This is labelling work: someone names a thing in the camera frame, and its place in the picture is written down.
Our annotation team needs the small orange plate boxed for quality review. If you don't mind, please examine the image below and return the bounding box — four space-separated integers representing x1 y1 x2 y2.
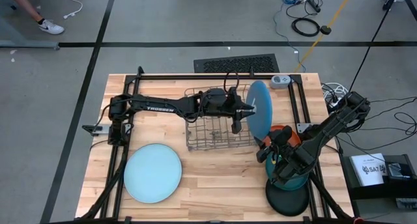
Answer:
260 125 302 153

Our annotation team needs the white printed booklet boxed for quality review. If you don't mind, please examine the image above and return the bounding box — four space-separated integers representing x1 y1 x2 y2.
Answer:
350 153 388 188

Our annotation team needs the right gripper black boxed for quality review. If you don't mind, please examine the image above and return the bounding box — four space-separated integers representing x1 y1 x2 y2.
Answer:
254 125 315 186

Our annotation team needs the large light blue plate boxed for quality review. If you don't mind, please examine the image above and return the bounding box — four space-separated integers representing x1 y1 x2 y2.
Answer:
123 143 182 204

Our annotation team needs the small black plate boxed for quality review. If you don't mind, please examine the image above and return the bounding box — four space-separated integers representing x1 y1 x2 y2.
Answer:
265 180 310 217

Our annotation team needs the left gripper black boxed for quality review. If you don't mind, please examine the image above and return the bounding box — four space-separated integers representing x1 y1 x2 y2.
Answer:
224 86 256 134

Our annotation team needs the person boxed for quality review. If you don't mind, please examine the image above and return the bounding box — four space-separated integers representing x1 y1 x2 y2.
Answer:
8 0 46 25

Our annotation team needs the thin black floor cable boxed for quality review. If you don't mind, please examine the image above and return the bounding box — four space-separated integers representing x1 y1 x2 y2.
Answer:
369 96 417 104

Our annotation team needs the grey wire dish rack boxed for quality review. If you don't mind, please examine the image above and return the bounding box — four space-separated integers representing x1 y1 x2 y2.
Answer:
184 84 258 152

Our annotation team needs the large dark blue plate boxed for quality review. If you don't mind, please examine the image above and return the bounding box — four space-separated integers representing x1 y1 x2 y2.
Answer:
245 79 274 141

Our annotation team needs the black floor vent grille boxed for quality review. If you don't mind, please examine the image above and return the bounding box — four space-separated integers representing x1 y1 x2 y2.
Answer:
193 53 280 74

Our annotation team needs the person's white shoe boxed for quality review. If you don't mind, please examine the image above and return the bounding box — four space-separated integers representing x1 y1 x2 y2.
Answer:
38 19 65 35

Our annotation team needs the yellow cord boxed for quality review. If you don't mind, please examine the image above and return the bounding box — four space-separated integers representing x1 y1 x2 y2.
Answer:
294 0 356 72

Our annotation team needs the grey metal base bar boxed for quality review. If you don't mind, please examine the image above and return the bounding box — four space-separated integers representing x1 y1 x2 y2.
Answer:
0 40 61 51

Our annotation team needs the white floor cable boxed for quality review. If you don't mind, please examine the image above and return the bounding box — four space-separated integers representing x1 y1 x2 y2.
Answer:
60 0 84 20

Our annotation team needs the black power strip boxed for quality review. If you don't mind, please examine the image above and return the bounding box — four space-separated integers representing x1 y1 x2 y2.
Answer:
306 0 322 14

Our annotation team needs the grey white control box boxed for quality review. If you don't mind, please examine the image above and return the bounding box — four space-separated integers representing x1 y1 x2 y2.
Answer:
270 74 292 90

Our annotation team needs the long taut black cable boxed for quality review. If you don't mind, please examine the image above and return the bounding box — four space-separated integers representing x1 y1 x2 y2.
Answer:
348 0 403 93

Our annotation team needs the black handheld device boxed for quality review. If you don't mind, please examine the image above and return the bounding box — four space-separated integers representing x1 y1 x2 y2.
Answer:
384 161 413 180

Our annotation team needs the black side cart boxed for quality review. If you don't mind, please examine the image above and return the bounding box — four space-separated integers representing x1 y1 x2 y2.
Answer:
340 154 417 215

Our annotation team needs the small teal plate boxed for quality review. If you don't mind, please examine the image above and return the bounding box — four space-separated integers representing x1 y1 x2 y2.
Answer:
265 152 310 191

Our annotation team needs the white cable coil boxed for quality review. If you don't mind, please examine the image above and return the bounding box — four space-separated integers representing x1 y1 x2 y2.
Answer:
321 82 348 107

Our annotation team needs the black camera cable loop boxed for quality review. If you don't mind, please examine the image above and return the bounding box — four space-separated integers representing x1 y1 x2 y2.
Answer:
223 70 240 90

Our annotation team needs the coiled black cable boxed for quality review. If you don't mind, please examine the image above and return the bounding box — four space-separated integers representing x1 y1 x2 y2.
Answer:
291 17 322 38

